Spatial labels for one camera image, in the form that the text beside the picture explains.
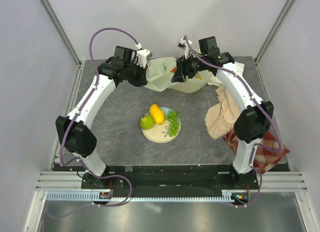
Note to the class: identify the green fake apple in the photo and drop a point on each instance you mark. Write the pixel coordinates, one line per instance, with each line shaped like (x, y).
(147, 122)

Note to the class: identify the green fake grapes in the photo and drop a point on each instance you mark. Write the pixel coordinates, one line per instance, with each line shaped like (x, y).
(173, 127)

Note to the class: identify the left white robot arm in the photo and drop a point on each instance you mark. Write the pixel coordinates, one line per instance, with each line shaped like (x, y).
(74, 129)

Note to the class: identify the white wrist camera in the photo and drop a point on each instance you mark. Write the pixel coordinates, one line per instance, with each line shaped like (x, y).
(185, 45)
(143, 55)

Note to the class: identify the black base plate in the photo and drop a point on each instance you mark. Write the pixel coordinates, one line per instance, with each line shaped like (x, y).
(172, 180)

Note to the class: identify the beige crumpled cloth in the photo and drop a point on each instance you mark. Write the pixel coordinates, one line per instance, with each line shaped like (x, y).
(220, 118)

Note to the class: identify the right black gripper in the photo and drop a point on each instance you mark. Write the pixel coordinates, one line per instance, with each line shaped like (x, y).
(183, 64)

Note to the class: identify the yellow fake mango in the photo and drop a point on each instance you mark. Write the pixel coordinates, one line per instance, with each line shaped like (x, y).
(157, 114)

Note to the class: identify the beige and blue plate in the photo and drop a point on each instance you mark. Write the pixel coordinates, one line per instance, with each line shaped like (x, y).
(159, 132)

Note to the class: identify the light green plastic bag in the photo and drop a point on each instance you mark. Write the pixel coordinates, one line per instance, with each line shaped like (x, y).
(159, 74)

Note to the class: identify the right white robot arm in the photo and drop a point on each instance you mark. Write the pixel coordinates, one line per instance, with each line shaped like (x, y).
(255, 117)

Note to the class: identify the white folded towel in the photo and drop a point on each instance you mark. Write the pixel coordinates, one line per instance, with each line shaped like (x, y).
(238, 69)

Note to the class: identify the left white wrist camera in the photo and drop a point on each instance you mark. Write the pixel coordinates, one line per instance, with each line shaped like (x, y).
(143, 55)

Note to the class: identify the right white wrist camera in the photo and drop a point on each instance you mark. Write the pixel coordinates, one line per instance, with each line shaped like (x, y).
(185, 45)

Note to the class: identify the light blue cable duct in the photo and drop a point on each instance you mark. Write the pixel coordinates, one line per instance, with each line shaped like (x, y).
(96, 196)

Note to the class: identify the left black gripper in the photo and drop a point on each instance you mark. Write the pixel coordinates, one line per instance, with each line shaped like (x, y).
(142, 80)

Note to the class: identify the red plaid cloth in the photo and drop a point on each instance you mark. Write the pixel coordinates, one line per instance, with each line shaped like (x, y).
(264, 159)

